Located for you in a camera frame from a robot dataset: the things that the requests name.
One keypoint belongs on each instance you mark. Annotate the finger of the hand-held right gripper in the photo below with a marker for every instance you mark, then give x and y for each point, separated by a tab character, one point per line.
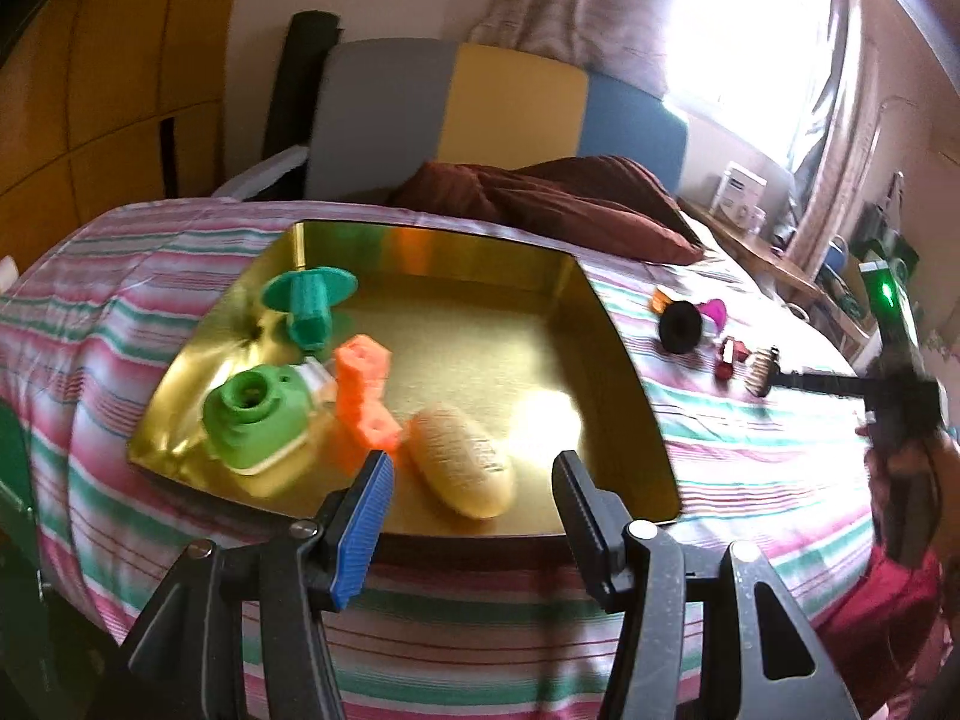
825	381

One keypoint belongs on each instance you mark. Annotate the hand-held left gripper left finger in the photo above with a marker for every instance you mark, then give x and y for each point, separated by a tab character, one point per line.
360	540

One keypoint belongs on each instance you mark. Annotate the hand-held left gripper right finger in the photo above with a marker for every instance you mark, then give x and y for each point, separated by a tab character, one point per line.
585	532

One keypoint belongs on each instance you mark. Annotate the red plastic part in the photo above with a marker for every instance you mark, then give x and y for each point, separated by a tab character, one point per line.
729	360

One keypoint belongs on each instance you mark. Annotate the yellow oval plastic part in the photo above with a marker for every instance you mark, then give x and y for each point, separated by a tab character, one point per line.
457	457

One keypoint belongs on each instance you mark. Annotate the magenta plastic funnel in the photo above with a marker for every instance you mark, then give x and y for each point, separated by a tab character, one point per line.
714	315

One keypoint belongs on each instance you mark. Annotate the orange plastic block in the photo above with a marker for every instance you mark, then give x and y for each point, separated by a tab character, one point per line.
364	397

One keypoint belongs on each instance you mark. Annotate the light green round cap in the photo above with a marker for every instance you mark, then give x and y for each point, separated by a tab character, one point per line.
255	420

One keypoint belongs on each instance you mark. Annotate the green round toy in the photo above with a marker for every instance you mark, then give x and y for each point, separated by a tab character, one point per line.
319	382

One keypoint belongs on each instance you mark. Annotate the small orange plastic part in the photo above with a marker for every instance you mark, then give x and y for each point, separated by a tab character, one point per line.
660	300

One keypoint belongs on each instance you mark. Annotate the gold metal tin tray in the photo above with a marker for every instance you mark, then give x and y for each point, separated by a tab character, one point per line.
480	360

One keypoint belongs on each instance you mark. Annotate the teal green plastic bolt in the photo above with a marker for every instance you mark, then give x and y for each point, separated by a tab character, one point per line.
311	307

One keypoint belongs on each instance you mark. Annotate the person's right hand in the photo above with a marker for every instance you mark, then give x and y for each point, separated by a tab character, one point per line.
949	480

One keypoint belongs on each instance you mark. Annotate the wooden shelf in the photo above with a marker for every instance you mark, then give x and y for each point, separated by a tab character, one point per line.
780	270

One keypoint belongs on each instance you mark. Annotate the blue white container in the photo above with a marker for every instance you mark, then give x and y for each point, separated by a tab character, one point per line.
836	259

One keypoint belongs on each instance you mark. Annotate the pink green striped bedsheet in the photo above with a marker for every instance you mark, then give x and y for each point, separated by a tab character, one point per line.
465	615

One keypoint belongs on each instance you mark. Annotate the white mug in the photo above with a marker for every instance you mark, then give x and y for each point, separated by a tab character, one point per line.
758	219

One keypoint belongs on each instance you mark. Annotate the white cardboard box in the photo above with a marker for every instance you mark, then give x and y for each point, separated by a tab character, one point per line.
739	191

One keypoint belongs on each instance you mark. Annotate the grey sheer curtain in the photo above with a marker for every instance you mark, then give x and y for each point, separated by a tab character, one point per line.
832	127

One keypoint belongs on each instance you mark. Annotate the brown quilted blanket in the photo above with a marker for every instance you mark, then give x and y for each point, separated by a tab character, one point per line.
562	202

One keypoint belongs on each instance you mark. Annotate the bright window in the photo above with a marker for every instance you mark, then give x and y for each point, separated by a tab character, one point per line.
750	30

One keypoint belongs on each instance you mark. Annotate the white foam board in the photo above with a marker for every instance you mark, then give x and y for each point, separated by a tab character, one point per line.
262	172

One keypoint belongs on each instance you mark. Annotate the grey yellow blue headboard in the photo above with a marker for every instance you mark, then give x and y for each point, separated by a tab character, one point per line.
375	112

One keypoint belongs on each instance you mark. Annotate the patterned beige curtain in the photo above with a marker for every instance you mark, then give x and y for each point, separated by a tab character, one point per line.
585	7

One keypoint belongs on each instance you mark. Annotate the white paper roll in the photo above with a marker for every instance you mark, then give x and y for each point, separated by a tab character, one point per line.
6	270

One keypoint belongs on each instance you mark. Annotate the black rolled mat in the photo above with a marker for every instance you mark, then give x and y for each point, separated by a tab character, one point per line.
300	75

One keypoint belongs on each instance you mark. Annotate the wooden wardrobe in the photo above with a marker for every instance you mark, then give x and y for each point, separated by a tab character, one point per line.
97	90

